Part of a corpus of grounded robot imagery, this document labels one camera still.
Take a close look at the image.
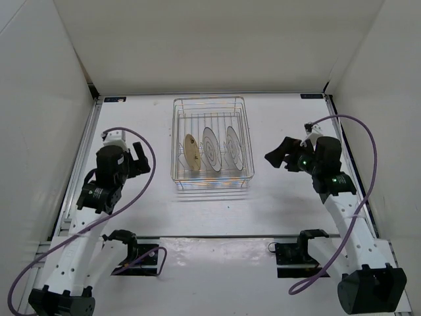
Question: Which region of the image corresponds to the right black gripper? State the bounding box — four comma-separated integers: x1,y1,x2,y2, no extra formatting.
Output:
264,137,321,176

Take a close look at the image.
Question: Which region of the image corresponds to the white plate teal rim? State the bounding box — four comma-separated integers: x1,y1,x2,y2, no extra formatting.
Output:
226,126,244,171

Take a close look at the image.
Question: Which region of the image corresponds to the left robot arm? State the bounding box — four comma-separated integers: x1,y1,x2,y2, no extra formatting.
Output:
28,140,155,315

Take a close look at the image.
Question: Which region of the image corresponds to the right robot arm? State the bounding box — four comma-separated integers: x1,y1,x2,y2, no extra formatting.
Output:
264,136,407,315

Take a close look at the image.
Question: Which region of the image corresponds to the beige patterned plate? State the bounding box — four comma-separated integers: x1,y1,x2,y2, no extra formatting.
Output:
184,134,201,171

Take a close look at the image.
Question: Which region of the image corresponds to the white plate middle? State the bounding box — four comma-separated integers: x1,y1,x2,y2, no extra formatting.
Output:
203,127,222,172

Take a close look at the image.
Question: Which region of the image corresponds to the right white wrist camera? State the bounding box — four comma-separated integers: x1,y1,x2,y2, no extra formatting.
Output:
300,122,324,148

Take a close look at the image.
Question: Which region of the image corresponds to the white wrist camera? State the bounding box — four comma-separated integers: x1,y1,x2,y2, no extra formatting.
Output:
101,130,128,152
300,122,324,148

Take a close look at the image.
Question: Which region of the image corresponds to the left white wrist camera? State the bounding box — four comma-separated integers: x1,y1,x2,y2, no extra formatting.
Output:
101,130,128,152

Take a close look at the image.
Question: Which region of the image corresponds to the silver wire dish rack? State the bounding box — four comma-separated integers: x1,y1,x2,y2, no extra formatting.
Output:
171,95,255,190

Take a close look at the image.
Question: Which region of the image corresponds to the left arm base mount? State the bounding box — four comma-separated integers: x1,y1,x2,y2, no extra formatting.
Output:
101,230,166,277

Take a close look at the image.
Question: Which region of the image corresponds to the aluminium table rail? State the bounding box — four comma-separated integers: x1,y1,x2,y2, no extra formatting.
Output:
35,96,103,259

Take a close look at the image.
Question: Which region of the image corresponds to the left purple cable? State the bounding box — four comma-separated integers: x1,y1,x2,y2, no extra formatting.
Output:
7,127,168,315

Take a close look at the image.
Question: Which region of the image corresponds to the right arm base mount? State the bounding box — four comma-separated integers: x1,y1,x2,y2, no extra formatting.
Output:
267,229,330,278

